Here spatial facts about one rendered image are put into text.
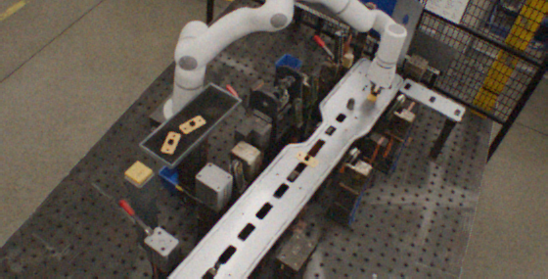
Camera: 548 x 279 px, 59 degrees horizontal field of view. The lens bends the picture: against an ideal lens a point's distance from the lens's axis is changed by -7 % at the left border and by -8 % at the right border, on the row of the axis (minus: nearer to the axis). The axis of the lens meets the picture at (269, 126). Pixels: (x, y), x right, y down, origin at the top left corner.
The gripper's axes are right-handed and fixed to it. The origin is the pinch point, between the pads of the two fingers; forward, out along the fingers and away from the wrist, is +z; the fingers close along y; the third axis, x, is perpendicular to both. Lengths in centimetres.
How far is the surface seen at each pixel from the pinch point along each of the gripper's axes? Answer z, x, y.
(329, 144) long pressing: 3.2, -35.3, -2.1
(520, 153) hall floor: 104, 130, 85
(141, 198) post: -5, -99, -35
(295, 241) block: 0, -79, 10
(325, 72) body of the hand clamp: 2.0, -2.8, -22.2
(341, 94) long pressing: 3.3, -8.7, -11.3
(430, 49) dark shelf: 0.4, 43.7, 8.8
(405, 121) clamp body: 0.4, -8.3, 17.4
